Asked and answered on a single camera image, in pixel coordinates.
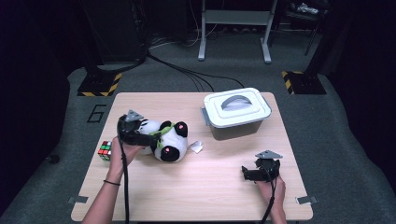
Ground person's left hand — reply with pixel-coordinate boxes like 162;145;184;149
106;135;145;185

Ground black wristband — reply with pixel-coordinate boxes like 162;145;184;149
103;178;121;188

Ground white lid with grey handle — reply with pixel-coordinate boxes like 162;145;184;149
203;87;273;129

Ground dark cabinet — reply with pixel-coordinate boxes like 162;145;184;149
78;0;149;64

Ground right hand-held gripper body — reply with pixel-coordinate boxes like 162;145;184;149
254;149;284;184

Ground clear brown storage box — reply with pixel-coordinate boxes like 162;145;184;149
200;106;265;142

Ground right hand-held gripper cable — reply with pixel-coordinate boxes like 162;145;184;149
260;164;279;224

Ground colourful puzzle cube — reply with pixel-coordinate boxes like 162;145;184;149
97;140;113;162

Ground black yellow striped base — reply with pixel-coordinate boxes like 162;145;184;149
281;70;328;96
77;72;123;98

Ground black floor cable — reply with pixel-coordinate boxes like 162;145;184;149
146;50;247;90
162;63;217;93

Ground panda plush toy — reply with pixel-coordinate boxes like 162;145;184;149
136;119;190;163

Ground dark chair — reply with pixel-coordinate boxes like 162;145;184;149
274;0;332;58

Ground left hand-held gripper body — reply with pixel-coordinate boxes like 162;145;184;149
117;109;158;147

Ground white crumpled cloth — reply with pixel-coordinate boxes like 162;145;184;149
294;2;320;15

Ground grey tape strip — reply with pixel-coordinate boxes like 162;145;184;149
67;195;90;205
295;195;318;205

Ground left hand-held gripper cable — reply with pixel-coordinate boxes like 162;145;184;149
118;136;131;224

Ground hand-held gripper cable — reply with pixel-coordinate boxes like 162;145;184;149
260;164;279;224
118;136;131;224

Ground person's right hand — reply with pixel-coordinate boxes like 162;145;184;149
255;175;287;216

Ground white floor cables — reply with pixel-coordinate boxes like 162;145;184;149
148;26;219;50

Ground white metal stand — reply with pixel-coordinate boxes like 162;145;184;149
197;0;280;65

